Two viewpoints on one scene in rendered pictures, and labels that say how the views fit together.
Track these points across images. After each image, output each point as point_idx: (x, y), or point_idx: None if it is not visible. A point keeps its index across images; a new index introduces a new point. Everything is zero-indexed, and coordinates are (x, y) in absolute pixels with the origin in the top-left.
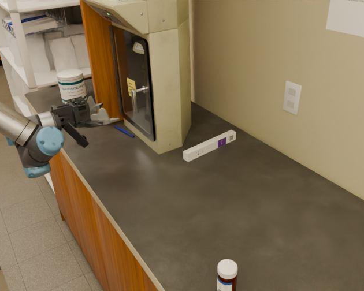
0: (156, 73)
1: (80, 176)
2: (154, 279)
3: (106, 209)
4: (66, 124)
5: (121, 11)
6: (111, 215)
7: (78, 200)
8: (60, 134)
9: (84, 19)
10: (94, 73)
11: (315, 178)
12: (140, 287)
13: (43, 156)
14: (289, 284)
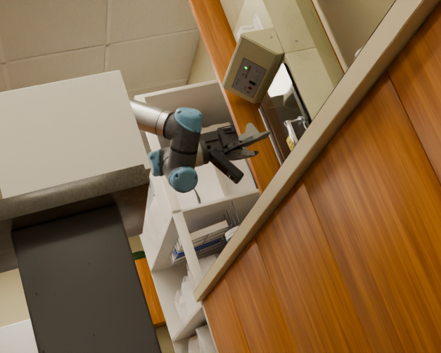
0: (306, 90)
1: (243, 229)
2: (305, 138)
3: (264, 189)
4: (213, 150)
5: (249, 36)
6: (268, 183)
7: (266, 343)
8: (198, 111)
9: (233, 115)
10: (255, 168)
11: None
12: (332, 271)
13: (183, 134)
14: None
